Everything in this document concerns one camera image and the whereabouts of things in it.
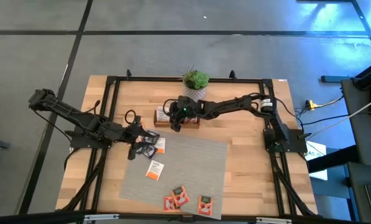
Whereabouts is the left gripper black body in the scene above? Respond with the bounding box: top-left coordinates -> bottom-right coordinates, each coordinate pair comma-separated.
112,115 -> 142,161

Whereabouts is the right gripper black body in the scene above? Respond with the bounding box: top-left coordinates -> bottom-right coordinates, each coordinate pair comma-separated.
168,95 -> 204,123

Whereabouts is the blackcurrant burst tea bag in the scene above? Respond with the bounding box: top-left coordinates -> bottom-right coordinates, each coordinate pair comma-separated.
134,144 -> 158,160
142,129 -> 160,146

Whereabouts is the white orange Tazo tea bag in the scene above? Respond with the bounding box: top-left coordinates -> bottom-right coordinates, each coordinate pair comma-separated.
145,159 -> 165,182
153,137 -> 167,154

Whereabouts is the Tazo tea box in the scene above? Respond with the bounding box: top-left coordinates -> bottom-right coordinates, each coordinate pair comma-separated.
156,107 -> 171,123

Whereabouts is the wooden tea box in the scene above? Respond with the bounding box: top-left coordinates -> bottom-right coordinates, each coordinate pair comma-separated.
153,106 -> 201,129

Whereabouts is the succulent in patterned pot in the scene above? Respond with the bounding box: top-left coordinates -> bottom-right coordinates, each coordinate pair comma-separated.
181,67 -> 210,102

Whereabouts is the grey woven placemat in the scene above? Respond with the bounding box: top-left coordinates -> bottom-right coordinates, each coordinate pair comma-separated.
119,128 -> 230,220

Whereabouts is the white paper sign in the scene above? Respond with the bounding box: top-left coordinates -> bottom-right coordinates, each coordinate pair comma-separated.
305,141 -> 329,182

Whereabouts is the black diagonal desk leg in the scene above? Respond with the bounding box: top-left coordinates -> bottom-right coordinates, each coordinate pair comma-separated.
307,144 -> 360,174

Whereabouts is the dark grey desk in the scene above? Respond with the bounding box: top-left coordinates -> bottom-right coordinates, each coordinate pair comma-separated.
340,77 -> 371,169

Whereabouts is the black desk bar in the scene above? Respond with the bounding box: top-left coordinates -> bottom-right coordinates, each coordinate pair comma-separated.
352,57 -> 371,91

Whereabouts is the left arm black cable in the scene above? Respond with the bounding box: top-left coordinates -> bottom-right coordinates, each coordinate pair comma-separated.
124,108 -> 137,126

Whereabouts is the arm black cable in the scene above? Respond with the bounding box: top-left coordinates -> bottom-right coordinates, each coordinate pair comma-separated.
124,108 -> 137,126
162,98 -> 177,116

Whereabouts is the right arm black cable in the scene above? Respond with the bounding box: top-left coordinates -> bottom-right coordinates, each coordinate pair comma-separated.
162,98 -> 177,116

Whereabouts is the black aluminium table frame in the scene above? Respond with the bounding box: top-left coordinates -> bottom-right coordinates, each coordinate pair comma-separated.
59,68 -> 318,218

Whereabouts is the yellow power cord with plug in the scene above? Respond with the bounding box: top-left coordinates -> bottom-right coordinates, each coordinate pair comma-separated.
305,95 -> 344,111

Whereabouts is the black camera mount rail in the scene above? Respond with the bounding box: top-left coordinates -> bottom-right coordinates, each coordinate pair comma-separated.
0,210 -> 371,224

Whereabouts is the white rope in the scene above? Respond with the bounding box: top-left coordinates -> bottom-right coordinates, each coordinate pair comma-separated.
306,95 -> 371,141

